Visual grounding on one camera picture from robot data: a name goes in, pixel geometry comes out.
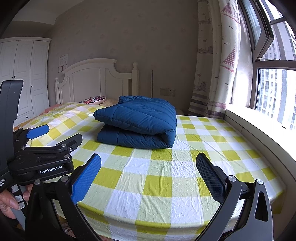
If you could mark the white bedside table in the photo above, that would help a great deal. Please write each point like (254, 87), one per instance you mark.
(179, 112)

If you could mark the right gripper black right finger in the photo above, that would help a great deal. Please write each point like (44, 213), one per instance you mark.
(244, 212)

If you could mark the blue quilted puffer jacket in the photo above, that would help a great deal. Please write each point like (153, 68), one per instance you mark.
(138, 122)

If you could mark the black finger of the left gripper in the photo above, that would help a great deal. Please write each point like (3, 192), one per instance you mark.
(68, 145)

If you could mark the white wardrobe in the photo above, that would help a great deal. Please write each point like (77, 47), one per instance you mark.
(26, 59)

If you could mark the person's left hand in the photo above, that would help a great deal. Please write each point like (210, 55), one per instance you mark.
(8, 201)

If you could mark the floral patterned pillow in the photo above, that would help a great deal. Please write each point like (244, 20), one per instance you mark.
(95, 100)

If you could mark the beige yellow pillow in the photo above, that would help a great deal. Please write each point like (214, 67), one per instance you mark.
(109, 102)

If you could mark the beige wall socket plate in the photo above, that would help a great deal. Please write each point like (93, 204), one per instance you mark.
(167, 92)

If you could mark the window with dark frame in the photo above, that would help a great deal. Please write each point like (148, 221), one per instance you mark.
(272, 42)

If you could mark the yellow white checked bed sheet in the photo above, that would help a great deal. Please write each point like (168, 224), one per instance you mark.
(155, 194)

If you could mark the white wooden headboard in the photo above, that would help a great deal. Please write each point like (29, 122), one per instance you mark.
(97, 76)

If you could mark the cream patterned curtain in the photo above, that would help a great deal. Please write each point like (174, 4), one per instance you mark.
(224, 60)

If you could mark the paper notice on wall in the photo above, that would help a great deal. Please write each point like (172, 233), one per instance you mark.
(63, 61)

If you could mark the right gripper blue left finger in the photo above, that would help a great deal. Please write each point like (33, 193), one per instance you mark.
(42, 222)

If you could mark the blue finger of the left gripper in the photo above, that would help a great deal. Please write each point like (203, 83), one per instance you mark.
(37, 132)

